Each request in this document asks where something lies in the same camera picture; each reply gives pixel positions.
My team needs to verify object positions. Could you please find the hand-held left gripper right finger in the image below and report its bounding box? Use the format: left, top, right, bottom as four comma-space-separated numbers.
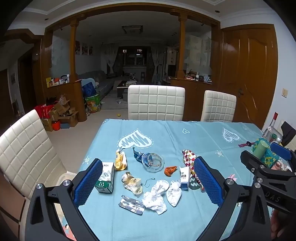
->
194, 156, 271, 241

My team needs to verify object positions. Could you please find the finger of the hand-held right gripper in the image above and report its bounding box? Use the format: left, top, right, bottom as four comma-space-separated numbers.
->
270, 142, 296, 163
240, 150, 296, 180

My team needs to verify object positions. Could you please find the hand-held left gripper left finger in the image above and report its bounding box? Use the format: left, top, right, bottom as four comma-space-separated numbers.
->
24, 159, 103, 241

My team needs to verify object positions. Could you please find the green and white milk carton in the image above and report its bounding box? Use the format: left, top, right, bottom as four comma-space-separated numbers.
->
94, 161, 115, 193

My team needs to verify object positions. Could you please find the white toothpaste box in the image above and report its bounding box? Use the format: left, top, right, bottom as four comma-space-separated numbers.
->
179, 166, 191, 191

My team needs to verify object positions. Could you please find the person's right hand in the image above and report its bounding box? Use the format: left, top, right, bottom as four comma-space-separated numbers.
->
269, 209, 288, 241

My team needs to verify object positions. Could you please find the green cylinder cup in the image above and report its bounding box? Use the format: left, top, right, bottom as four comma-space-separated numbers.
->
258, 141, 270, 160

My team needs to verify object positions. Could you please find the dark cloth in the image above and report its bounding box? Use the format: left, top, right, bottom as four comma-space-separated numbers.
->
281, 121, 296, 146

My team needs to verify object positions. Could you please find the clear plastic storage bin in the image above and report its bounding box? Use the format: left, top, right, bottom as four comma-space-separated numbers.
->
55, 173, 78, 193

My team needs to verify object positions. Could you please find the glass bottle with red cap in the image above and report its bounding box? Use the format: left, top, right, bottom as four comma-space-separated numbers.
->
262, 112, 279, 141

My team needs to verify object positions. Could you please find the chequered colourful packet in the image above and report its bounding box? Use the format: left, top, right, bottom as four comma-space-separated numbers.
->
181, 149, 206, 193

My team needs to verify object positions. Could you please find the small crumpled white tissue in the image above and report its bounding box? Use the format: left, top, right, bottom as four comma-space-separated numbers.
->
166, 181, 182, 207

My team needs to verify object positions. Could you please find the yellow snack packet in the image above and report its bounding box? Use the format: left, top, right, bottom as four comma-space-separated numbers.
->
114, 149, 128, 171

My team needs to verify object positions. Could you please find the orange crumpled wrapper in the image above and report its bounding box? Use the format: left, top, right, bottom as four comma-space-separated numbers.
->
164, 166, 178, 177

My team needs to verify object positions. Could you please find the cream crumpled packet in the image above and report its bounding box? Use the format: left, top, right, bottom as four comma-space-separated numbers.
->
122, 171, 144, 194

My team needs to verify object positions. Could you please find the silver blister pack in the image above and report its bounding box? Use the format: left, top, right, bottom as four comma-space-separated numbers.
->
118, 195, 146, 215

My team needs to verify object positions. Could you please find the blue foil wrapper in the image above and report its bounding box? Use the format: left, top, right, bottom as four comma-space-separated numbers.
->
132, 147, 146, 163

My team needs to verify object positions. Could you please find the blue printed tablecloth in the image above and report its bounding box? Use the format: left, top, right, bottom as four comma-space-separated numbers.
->
77, 119, 273, 241

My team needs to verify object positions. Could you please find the large crumpled white tissue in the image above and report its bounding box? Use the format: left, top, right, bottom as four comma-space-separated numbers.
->
142, 185, 167, 215

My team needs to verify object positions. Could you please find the clear round plastic lid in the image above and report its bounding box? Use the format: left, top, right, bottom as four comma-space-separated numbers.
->
142, 152, 164, 173

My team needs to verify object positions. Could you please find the white padded chair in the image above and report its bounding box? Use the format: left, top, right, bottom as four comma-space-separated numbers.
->
127, 85, 186, 121
0, 109, 78, 200
200, 90, 237, 122

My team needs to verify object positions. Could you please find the pile of cardboard boxes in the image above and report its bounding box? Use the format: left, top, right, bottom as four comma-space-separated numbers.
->
42, 96, 79, 132

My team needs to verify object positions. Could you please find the green printed shopping bag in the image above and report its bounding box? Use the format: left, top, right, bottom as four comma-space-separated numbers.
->
85, 93, 101, 113

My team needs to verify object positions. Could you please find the wooden door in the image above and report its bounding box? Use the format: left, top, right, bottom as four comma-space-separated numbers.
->
221, 24, 278, 130

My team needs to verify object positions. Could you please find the wooden low cabinet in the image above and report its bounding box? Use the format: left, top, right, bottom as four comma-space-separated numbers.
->
47, 80, 88, 122
170, 77, 221, 121

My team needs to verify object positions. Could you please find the red paper bag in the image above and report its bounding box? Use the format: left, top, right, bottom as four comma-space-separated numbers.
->
35, 104, 55, 119

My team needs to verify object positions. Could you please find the blue bag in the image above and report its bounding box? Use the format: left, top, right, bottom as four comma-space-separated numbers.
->
82, 83, 97, 96

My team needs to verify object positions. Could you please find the dark coffee table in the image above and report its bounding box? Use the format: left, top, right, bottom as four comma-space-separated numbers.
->
117, 80, 137, 98

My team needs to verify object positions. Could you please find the grey sofa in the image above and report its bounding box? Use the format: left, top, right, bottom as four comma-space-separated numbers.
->
79, 71, 118, 95

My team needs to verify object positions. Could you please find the patterned curtain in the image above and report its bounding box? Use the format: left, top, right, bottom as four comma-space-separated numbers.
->
103, 44, 119, 75
147, 45, 166, 81

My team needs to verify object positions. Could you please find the window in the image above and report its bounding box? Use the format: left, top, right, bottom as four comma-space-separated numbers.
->
118, 46, 148, 66

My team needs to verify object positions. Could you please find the ceiling lamp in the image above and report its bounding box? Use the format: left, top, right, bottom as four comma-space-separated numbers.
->
122, 25, 143, 33

